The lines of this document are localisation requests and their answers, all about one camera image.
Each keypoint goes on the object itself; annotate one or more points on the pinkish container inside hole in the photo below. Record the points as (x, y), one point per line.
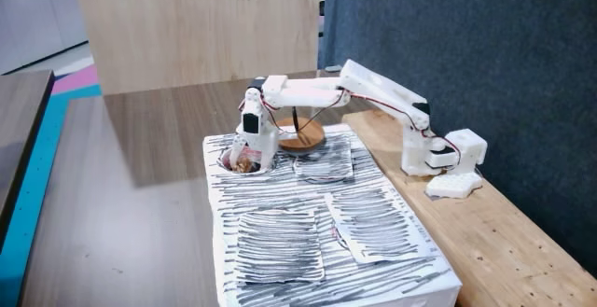
(227, 160)

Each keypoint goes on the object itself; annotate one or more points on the thin black stick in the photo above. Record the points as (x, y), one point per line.
(296, 120)

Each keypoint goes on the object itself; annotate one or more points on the small scribbled paper patch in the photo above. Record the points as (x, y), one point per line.
(326, 162)

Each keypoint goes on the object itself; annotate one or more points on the round wooden disc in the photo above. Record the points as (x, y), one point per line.
(308, 136)

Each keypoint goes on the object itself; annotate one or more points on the light wood panel board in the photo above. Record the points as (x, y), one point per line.
(196, 27)

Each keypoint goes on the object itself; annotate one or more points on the large scribbled paper patch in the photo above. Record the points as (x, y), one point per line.
(378, 225)

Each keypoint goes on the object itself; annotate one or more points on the brown debris clump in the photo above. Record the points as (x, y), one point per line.
(242, 164)

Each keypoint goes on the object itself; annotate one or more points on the square scribbled paper patch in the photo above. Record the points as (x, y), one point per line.
(279, 246)

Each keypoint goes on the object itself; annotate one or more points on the blue-grey fabric partition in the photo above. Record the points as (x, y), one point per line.
(466, 32)

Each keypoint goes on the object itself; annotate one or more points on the light wooden plank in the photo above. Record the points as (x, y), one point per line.
(476, 237)

